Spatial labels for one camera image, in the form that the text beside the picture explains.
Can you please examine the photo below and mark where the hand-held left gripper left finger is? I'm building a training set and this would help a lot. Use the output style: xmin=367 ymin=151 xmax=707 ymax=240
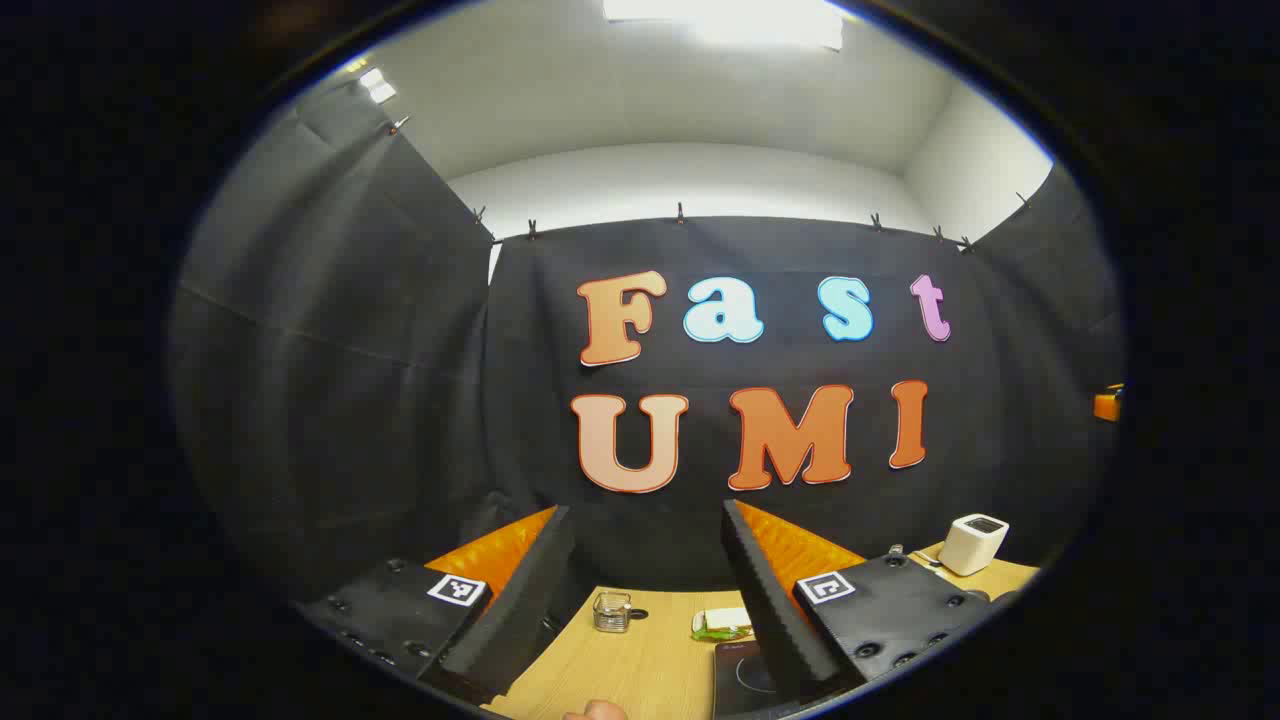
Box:
xmin=293 ymin=505 xmax=578 ymax=707

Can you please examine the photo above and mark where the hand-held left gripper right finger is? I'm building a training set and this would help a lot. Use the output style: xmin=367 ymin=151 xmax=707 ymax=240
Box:
xmin=720 ymin=498 xmax=993 ymax=707

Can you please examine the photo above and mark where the black induction cooktop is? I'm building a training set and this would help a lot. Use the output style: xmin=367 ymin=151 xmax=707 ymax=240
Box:
xmin=712 ymin=640 xmax=801 ymax=719

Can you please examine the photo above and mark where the sandwich with green filling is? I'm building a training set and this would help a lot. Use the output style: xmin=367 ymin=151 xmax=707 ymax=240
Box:
xmin=690 ymin=606 xmax=754 ymax=643

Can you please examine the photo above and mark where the white boxy appliance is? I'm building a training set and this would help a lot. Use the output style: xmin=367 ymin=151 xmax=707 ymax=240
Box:
xmin=937 ymin=513 xmax=1011 ymax=577

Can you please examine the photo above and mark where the black backdrop cloth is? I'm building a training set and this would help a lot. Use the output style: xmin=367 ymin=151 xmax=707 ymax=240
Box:
xmin=168 ymin=75 xmax=1126 ymax=601

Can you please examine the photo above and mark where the row of black cloth clips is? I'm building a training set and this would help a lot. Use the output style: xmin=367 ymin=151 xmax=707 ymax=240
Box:
xmin=390 ymin=115 xmax=1031 ymax=251

